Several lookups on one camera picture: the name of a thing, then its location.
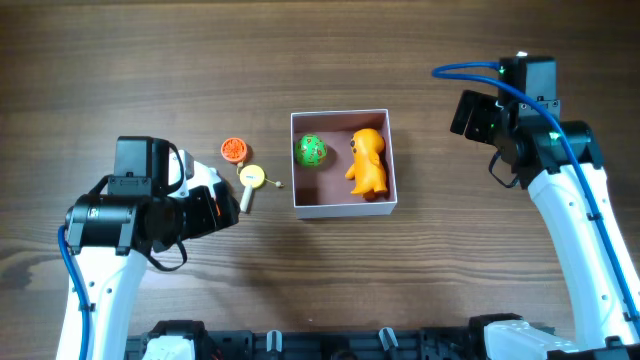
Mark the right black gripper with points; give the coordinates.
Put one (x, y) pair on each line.
(467, 116)

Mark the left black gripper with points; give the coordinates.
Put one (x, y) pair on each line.
(220, 205)

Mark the white duck toy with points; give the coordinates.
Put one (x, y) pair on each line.
(190, 174)

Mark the orange round slice toy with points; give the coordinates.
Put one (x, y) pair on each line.
(234, 150)

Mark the yellow rattle drum toy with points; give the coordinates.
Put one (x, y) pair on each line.
(252, 177)

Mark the green patterned ball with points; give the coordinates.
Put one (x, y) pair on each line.
(310, 151)

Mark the orange dinosaur toy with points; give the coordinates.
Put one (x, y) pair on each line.
(367, 169)

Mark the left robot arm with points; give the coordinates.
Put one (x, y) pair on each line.
(105, 266)

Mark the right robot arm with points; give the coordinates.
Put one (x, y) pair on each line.
(560, 164)

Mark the white cardboard box pink inside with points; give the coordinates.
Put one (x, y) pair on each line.
(323, 191)

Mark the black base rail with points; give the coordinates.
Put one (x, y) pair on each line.
(425, 343)

